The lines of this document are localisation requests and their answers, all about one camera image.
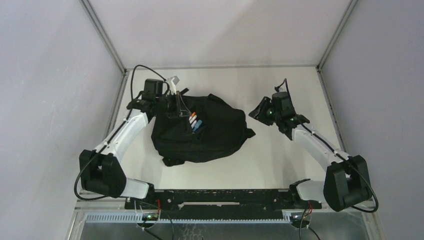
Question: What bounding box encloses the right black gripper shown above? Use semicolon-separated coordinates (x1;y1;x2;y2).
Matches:
248;96;281;127

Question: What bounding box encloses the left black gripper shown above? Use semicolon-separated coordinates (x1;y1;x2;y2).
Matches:
156;91;192;119

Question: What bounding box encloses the pink capped white marker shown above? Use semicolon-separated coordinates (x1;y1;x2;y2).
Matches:
189;115;197;125

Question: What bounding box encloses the black backpack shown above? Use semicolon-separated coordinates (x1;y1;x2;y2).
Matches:
151;94;256;167

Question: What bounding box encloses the orange capped white marker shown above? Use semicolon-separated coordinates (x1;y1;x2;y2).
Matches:
188;112;196;121

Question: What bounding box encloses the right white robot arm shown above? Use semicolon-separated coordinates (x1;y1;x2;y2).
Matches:
249;92;379;213

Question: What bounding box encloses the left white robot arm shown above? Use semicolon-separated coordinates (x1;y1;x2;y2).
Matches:
75;76;183;209

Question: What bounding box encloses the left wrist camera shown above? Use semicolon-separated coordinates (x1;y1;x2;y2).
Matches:
165;75;180;94

